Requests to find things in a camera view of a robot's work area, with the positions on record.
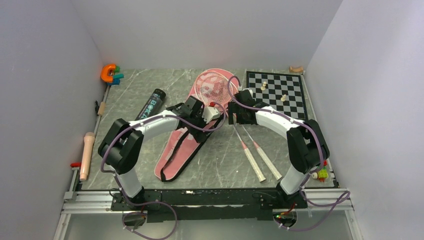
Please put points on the beige toy microphone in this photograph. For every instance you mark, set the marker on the beige toy microphone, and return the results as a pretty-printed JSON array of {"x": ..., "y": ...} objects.
[{"x": 88, "y": 140}]

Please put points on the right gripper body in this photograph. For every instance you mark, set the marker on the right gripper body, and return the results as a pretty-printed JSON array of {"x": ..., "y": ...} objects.
[{"x": 233, "y": 108}]

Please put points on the pink badminton racket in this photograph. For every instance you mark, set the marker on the pink badminton racket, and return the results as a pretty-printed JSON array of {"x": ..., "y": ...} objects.
[
  {"x": 215, "y": 76},
  {"x": 207, "y": 91}
]

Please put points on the pink badminton racket lower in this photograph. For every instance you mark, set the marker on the pink badminton racket lower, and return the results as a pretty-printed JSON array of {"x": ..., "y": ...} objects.
[{"x": 207, "y": 91}]

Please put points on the pink badminton racket upper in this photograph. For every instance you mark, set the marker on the pink badminton racket upper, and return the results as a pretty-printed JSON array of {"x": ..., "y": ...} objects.
[{"x": 215, "y": 76}]

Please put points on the teal blue toy block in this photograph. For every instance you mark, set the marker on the teal blue toy block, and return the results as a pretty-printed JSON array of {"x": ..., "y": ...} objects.
[{"x": 117, "y": 76}]

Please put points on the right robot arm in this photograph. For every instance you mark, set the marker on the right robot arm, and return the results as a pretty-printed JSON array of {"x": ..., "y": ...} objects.
[{"x": 306, "y": 144}]

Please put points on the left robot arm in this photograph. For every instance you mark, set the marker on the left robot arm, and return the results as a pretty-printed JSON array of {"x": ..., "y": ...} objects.
[{"x": 120, "y": 148}]

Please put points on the black shuttlecock tube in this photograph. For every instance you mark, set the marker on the black shuttlecock tube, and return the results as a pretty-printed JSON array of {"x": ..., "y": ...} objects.
[{"x": 153, "y": 104}]

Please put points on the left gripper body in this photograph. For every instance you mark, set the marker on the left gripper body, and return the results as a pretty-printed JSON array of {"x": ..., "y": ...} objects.
[{"x": 196, "y": 126}]

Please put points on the small wooden arch block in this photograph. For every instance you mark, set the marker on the small wooden arch block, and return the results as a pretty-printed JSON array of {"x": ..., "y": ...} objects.
[{"x": 296, "y": 69}]

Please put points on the colourful toy brick stack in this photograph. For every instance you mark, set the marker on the colourful toy brick stack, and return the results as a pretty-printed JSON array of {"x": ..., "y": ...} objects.
[{"x": 322, "y": 174}]

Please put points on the red clamp knob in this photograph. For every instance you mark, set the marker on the red clamp knob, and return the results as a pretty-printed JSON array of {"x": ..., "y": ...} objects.
[{"x": 76, "y": 165}]

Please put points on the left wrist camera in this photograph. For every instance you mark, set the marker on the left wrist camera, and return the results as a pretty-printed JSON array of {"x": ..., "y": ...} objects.
[{"x": 211, "y": 113}]

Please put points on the white chess piece pair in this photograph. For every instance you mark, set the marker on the white chess piece pair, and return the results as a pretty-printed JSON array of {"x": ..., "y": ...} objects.
[{"x": 264, "y": 86}]

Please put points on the black white chessboard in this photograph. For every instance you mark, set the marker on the black white chessboard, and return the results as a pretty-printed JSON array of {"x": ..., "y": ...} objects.
[{"x": 279, "y": 84}]

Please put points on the orange C-shaped toy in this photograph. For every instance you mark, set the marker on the orange C-shaped toy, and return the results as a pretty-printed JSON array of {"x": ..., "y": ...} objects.
[{"x": 108, "y": 72}]

